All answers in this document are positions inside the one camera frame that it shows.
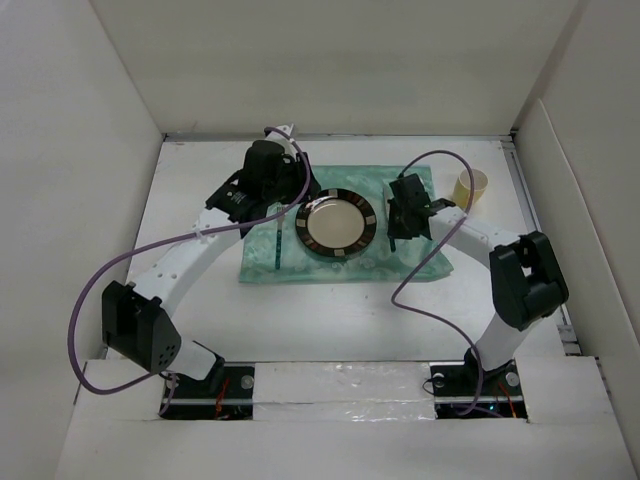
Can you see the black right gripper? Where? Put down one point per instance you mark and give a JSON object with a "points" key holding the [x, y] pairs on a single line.
{"points": [[394, 231]]}

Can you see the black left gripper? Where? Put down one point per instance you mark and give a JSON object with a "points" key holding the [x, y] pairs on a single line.
{"points": [[296, 167]]}

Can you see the fork with green handle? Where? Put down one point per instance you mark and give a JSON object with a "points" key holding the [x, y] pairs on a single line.
{"points": [[279, 235]]}

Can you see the dark rimmed dinner plate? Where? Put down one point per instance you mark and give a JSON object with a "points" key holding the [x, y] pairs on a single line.
{"points": [[338, 224]]}

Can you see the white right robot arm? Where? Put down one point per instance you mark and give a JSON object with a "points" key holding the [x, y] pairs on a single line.
{"points": [[527, 283]]}

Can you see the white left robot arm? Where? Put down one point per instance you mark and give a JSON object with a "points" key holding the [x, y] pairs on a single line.
{"points": [[137, 317]]}

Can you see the yellow mug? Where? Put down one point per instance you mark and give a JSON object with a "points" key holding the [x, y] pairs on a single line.
{"points": [[470, 185]]}

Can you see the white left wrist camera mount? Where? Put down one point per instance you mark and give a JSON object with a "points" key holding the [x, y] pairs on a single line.
{"points": [[281, 134]]}

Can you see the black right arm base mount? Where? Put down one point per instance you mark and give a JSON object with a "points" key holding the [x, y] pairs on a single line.
{"points": [[459, 392]]}

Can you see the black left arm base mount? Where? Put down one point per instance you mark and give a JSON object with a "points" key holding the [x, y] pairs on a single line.
{"points": [[230, 399]]}

